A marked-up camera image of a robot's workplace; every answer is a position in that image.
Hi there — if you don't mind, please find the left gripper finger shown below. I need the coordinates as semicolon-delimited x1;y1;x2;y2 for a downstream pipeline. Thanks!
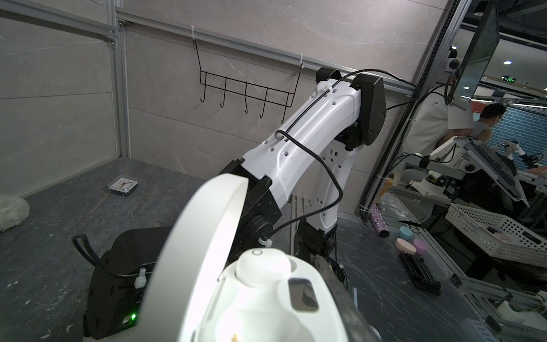
310;255;381;342

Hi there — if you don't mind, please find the white earbud charging case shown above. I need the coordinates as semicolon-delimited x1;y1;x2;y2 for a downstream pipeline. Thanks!
137;174;348;341

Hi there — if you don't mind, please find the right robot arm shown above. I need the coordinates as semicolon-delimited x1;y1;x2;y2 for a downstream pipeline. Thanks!
72;68;386;341

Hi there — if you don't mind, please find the purple round case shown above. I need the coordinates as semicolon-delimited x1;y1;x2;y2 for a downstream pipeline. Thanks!
413;238;428;255

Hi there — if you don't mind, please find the blue round case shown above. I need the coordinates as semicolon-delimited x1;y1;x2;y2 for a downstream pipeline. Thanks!
399;226;414;242

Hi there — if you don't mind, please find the black flat tool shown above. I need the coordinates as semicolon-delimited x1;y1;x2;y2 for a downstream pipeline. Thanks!
399;253;442;296

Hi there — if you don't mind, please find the purple glitter tube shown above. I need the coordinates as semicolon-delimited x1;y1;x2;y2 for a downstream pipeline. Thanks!
369;205;390;238

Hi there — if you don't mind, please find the white perforated tray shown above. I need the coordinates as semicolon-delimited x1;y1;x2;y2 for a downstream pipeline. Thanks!
445;204;546;268

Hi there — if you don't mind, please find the small square clock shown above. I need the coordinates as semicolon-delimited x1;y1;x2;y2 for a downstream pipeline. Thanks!
108;176;139;197

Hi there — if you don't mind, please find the white teddy bear brown shirt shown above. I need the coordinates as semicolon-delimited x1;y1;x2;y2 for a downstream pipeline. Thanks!
1;195;30;232

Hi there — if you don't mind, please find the black wall hook rack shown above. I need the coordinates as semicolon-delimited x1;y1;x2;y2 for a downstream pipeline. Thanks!
190;25;304;123

